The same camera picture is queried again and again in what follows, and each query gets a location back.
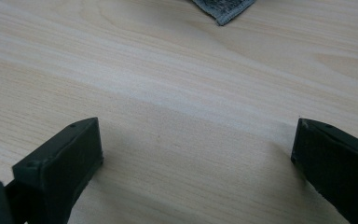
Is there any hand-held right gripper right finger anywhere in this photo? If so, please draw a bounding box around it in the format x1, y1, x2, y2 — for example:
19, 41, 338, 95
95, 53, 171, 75
290, 118, 358, 224

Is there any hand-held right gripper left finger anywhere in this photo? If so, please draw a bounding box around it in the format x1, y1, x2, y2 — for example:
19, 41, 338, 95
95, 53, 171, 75
11, 117, 104, 224

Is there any grey fluffy towel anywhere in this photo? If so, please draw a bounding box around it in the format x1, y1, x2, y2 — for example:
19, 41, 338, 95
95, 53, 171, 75
191, 0, 257, 27

